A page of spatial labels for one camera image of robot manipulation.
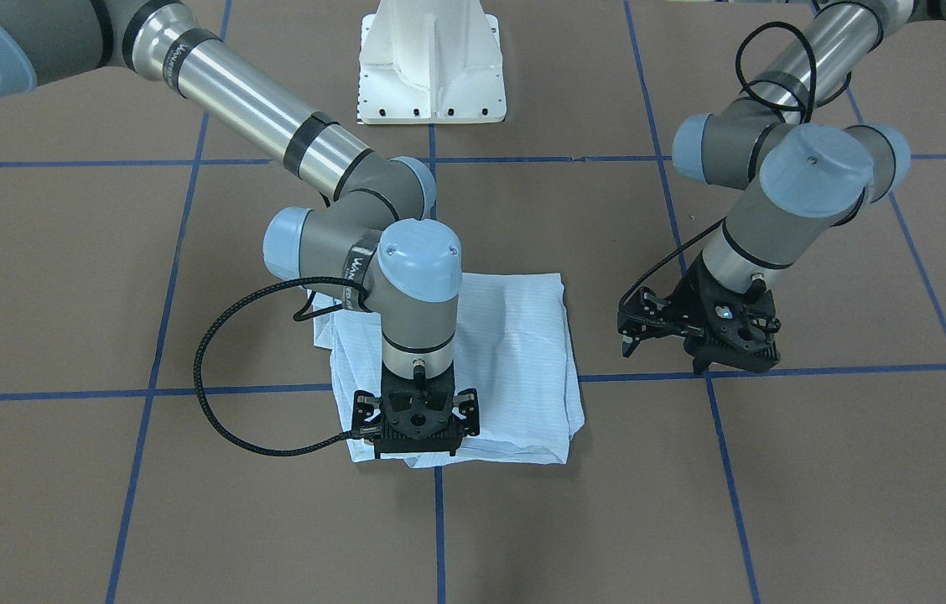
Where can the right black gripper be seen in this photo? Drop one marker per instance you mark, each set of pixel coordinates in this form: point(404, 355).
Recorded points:
point(366, 410)

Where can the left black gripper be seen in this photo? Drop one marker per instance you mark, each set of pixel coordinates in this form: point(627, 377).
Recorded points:
point(688, 299)

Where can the light blue button shirt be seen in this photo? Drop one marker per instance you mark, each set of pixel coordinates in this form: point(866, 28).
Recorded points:
point(512, 344)

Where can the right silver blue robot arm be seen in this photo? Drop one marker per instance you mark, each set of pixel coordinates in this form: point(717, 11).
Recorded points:
point(124, 229)

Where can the brown table mat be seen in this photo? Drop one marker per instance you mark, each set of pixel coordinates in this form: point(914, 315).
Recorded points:
point(821, 482)

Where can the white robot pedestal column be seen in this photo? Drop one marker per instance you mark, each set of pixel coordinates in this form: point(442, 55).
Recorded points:
point(431, 63)

